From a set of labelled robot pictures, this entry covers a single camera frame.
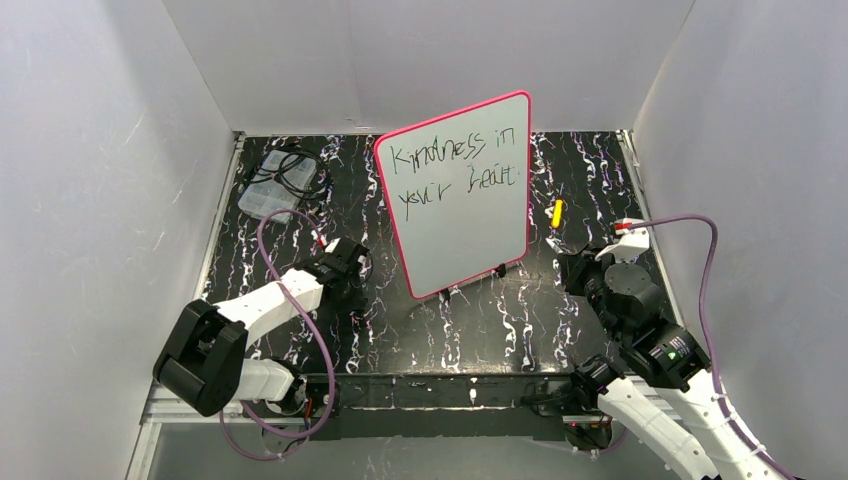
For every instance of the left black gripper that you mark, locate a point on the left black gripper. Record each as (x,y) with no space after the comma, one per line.
(357,273)

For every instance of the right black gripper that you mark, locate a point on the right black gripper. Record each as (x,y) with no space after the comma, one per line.
(573,273)

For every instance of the white whiteboard marker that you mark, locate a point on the white whiteboard marker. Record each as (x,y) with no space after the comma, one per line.
(554,244)

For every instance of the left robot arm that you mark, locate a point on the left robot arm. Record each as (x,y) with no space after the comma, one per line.
(203,361)

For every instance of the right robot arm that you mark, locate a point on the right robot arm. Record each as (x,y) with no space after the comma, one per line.
(667,395)

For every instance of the metal whiteboard stand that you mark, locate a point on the metal whiteboard stand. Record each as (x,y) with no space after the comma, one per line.
(501,273)

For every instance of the pink framed whiteboard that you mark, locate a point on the pink framed whiteboard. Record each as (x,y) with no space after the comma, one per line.
(457,191)

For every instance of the yellow marker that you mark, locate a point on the yellow marker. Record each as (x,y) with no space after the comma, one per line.
(556,213)

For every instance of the clear plastic box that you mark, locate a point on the clear plastic box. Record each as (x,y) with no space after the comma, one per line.
(282,180)

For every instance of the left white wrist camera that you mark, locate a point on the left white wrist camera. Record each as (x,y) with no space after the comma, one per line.
(334,247)

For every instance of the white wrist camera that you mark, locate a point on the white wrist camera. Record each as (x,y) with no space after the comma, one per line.
(631,240)
(334,247)

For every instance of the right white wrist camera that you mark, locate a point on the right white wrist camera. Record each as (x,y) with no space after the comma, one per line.
(631,240)

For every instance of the aluminium front rail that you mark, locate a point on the aluminium front rail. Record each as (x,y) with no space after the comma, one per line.
(399,393)

